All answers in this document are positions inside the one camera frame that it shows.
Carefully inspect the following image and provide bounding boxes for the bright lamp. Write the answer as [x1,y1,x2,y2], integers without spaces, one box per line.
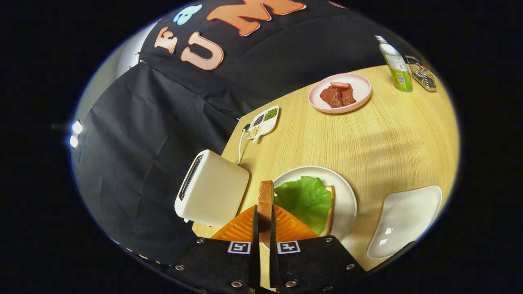
[69,120,85,149]

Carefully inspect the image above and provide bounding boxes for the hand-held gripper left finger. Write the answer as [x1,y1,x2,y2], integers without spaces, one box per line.
[165,204,261,294]

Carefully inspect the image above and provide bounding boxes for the white bread slice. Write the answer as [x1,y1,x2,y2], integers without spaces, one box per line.
[319,186,336,237]

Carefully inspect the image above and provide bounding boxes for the white toaster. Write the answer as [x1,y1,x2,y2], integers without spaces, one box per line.
[174,149,250,228]

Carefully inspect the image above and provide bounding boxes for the green lettuce leaf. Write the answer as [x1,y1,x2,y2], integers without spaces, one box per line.
[274,176,332,236]

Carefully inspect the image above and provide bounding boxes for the white divided condiment dish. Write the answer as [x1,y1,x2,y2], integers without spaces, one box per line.
[247,106,280,143]

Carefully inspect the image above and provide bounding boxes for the metal wire basket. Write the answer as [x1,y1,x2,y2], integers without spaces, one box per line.
[405,55,437,92]

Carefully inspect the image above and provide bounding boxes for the brown meat pieces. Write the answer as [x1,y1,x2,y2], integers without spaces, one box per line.
[320,85,357,109]

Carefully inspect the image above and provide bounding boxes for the green and white bottle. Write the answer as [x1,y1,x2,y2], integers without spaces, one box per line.
[375,35,413,92]

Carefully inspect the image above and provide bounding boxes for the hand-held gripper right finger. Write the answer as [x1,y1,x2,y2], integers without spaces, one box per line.
[269,204,366,294]

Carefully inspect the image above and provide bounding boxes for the toasted bread slice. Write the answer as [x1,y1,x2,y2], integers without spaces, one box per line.
[257,180,275,244]

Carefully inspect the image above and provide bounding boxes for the black backdrop cloth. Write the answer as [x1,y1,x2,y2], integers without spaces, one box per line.
[72,0,413,266]

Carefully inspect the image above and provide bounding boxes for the pink round plate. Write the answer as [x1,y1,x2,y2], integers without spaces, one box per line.
[308,73,372,114]

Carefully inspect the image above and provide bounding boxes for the white square dish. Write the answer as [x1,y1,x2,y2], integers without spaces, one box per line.
[367,185,443,260]

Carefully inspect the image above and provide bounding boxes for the white round plate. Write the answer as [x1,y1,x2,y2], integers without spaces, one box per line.
[261,166,358,249]

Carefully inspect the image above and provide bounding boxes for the white toaster cable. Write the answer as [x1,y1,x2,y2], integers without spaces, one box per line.
[237,124,251,165]

